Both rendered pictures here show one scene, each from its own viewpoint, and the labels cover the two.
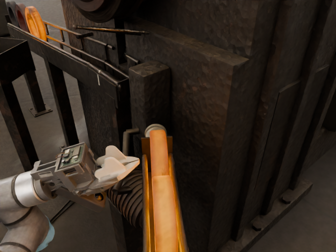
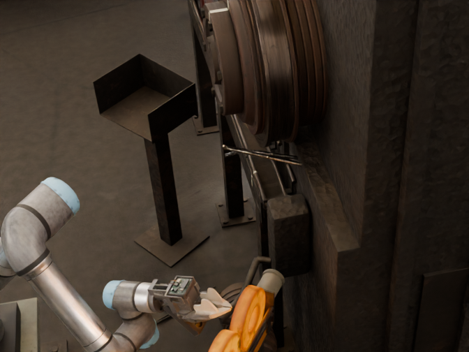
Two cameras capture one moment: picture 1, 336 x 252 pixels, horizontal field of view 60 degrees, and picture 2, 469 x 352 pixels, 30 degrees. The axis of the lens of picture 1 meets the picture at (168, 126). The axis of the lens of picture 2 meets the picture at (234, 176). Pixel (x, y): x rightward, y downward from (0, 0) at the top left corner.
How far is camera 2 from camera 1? 1.55 m
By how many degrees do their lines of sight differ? 25
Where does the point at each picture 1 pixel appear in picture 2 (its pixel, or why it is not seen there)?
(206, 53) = (327, 225)
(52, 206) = not seen: hidden behind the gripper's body
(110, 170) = (205, 308)
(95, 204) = (192, 328)
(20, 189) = (138, 297)
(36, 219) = (145, 322)
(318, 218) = not seen: outside the picture
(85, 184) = (185, 311)
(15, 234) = (127, 329)
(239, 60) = (348, 246)
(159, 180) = (221, 335)
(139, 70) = (275, 209)
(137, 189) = not seen: hidden behind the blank
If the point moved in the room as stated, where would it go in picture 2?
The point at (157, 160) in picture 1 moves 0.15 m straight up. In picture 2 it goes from (236, 316) to (233, 274)
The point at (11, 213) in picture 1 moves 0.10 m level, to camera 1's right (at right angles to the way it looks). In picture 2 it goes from (128, 312) to (161, 325)
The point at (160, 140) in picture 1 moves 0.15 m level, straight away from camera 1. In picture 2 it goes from (246, 300) to (273, 255)
